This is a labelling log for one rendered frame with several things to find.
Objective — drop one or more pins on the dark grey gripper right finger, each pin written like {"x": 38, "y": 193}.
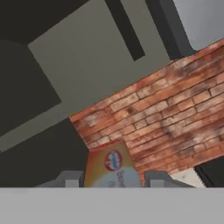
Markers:
{"x": 157, "y": 179}

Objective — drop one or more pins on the orange boxed food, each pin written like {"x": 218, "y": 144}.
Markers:
{"x": 112, "y": 166}

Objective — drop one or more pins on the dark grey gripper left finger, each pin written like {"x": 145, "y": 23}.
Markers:
{"x": 70, "y": 179}

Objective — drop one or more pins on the grey wall cabinet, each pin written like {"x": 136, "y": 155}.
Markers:
{"x": 29, "y": 129}

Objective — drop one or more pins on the black appliance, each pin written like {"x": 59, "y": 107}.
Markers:
{"x": 213, "y": 173}

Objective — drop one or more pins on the grey range hood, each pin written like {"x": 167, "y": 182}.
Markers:
{"x": 204, "y": 20}

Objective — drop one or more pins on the grey cabinet door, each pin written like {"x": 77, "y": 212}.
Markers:
{"x": 87, "y": 58}

